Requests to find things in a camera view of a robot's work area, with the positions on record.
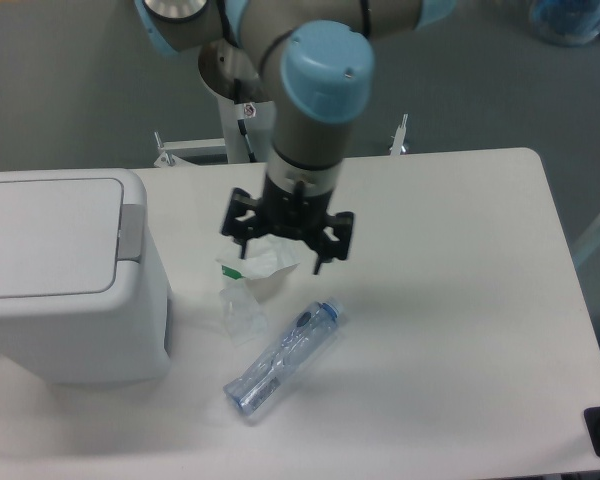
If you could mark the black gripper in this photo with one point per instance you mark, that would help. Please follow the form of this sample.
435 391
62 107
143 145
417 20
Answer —
294 215

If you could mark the grey trash can push button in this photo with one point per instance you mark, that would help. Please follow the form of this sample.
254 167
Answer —
131 232

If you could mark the white plastic trash can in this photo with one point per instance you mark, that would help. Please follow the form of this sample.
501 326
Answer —
70 311

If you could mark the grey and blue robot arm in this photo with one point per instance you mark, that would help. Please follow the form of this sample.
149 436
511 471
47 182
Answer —
315 62

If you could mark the clear plastic wrapper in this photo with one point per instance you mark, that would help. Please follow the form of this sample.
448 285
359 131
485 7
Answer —
243 316

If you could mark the clear plastic water bottle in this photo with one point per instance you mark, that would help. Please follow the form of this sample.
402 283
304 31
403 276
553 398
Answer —
306 334

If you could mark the blue plastic bag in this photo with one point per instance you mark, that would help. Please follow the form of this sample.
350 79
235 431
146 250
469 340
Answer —
565 23

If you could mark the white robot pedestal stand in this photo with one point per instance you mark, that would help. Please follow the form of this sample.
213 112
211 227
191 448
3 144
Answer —
245 110

